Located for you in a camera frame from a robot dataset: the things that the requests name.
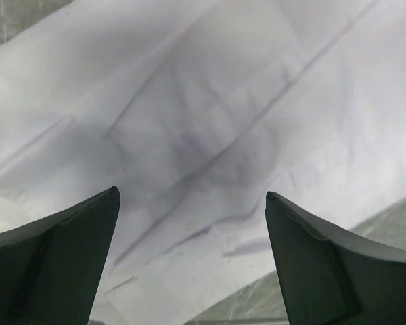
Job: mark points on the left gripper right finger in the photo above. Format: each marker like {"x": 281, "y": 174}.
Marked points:
{"x": 329, "y": 275}

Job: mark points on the white long sleeve shirt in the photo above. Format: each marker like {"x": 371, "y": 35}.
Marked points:
{"x": 195, "y": 110}

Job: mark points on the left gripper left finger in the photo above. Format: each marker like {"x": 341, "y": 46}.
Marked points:
{"x": 50, "y": 268}

